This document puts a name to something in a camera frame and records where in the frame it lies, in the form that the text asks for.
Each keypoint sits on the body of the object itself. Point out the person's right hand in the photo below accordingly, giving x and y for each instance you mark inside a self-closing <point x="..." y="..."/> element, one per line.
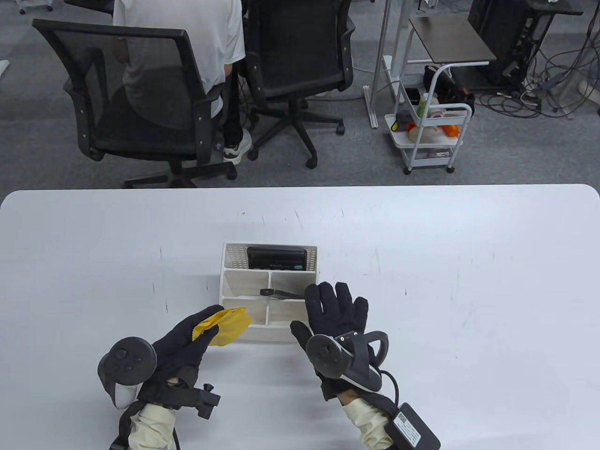
<point x="335" y="314"/>

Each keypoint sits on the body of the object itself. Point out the person's left hand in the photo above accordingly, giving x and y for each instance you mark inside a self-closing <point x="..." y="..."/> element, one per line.
<point x="183" y="347"/>

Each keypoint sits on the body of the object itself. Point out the yellow cleaning cloth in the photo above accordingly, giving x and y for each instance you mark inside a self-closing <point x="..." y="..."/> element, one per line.
<point x="225" y="326"/>

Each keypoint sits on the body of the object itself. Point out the black remote control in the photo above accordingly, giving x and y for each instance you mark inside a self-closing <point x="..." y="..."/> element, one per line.
<point x="283" y="294"/>

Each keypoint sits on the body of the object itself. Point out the black calculator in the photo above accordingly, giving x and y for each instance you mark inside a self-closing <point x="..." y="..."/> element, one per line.
<point x="276" y="259"/>

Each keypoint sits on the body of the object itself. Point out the person's right forearm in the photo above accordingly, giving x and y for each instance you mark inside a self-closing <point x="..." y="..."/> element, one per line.
<point x="368" y="419"/>

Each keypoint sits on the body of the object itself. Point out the dark grey handheld controller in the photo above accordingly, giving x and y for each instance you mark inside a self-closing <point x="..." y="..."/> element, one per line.
<point x="347" y="361"/>
<point x="124" y="365"/>

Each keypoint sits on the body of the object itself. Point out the white plastic organizer basket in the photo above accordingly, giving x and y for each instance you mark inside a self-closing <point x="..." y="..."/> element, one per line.
<point x="269" y="281"/>

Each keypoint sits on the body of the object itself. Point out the black battery pack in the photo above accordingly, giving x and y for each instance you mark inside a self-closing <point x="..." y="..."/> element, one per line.
<point x="412" y="429"/>

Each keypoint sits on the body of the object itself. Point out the white wheeled utility cart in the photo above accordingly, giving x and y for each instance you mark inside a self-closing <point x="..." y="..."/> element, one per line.
<point x="436" y="150"/>

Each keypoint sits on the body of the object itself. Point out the orange object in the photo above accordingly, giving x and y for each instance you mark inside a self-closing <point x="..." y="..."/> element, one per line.
<point x="449" y="130"/>

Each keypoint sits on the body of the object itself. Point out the green bottle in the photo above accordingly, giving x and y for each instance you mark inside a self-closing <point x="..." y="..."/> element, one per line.
<point x="423" y="105"/>

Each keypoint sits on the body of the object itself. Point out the black mesh office chair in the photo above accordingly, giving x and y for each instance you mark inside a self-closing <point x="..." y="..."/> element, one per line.
<point x="295" y="47"/>
<point x="136" y="122"/>

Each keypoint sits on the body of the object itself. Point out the brown top side table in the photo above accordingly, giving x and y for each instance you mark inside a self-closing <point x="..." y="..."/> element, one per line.
<point x="450" y="40"/>

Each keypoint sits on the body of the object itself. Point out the black equipment stand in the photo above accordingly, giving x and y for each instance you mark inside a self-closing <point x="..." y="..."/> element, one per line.
<point x="501" y="37"/>

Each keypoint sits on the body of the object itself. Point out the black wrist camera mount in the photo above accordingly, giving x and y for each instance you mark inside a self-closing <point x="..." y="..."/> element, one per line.
<point x="204" y="401"/>

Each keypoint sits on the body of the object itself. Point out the white metal frame stand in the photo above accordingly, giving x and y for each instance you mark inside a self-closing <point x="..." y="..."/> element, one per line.
<point x="382" y="61"/>

